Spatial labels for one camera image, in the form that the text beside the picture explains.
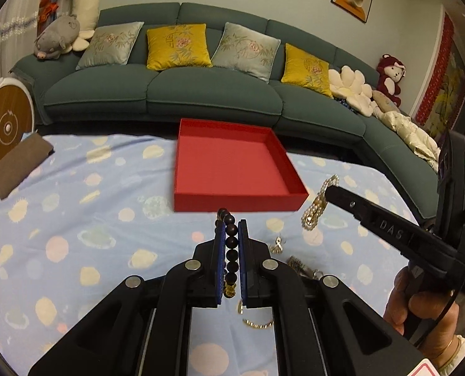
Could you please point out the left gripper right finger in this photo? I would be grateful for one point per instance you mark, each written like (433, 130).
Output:
(244, 261)

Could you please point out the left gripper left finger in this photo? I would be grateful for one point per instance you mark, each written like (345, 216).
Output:
(219, 258)

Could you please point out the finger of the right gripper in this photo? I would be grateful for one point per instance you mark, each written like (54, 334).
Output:
(413, 242)

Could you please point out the gold woven cuff bangle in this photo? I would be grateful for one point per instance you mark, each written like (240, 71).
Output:
(258, 319)

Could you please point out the gold and silver wristwatch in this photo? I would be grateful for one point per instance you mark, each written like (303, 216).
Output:
(303, 269)

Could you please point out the person's right hand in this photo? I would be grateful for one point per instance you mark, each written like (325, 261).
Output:
(425, 305)

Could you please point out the silver rhinestone earring left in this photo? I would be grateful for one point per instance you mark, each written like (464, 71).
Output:
(277, 247)

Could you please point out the cream satin quilt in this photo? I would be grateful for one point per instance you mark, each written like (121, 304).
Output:
(419, 141)

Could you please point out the red shallow cardboard box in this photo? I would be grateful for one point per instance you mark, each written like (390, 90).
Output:
(239, 167)

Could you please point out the beige small plush cushion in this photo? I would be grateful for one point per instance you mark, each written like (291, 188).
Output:
(383, 102)

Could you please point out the gold wrist bangle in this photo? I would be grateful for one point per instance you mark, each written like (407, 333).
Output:
(446, 355)

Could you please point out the blue planet print bedsheet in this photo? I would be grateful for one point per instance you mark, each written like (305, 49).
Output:
(100, 209)

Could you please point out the red plush monkey toy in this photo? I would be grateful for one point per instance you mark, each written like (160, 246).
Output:
(391, 71)

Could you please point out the cream flower shaped cushion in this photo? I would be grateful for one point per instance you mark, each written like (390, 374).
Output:
(350, 85)

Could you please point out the dark green curved sofa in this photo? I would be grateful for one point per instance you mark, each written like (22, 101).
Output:
(62, 92)

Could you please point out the yellow embroidered cushion right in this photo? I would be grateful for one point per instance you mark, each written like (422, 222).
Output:
(305, 70)

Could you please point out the yellow embroidered cushion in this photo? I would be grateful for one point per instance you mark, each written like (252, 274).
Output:
(178, 46)
(305, 70)

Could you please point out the grey embroidered cushion right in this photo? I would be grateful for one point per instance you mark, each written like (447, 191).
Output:
(245, 50)

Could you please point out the grey embroidered cushion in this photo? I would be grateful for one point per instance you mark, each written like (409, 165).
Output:
(110, 45)
(245, 50)

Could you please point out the yellow embroidered cushion left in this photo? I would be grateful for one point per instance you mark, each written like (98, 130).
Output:
(178, 46)

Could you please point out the brown suede cloth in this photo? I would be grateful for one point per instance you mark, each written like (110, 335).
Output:
(19, 162)

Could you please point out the grey embroidered cushion left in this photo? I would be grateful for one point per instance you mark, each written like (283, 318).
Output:
(110, 45)

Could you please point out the white round wood-faced device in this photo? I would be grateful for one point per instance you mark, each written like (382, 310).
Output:
(16, 113)

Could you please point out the grey plush pig toy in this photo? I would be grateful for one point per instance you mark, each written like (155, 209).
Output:
(58, 38)

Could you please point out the white long plush toy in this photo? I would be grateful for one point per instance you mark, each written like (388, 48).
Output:
(87, 14)

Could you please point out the white sheer curtain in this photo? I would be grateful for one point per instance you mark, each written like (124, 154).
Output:
(18, 30)

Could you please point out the red orange plush toy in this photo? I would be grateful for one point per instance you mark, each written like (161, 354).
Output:
(47, 8)

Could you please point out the red gold wall hanging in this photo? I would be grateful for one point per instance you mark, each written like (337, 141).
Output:
(445, 93)

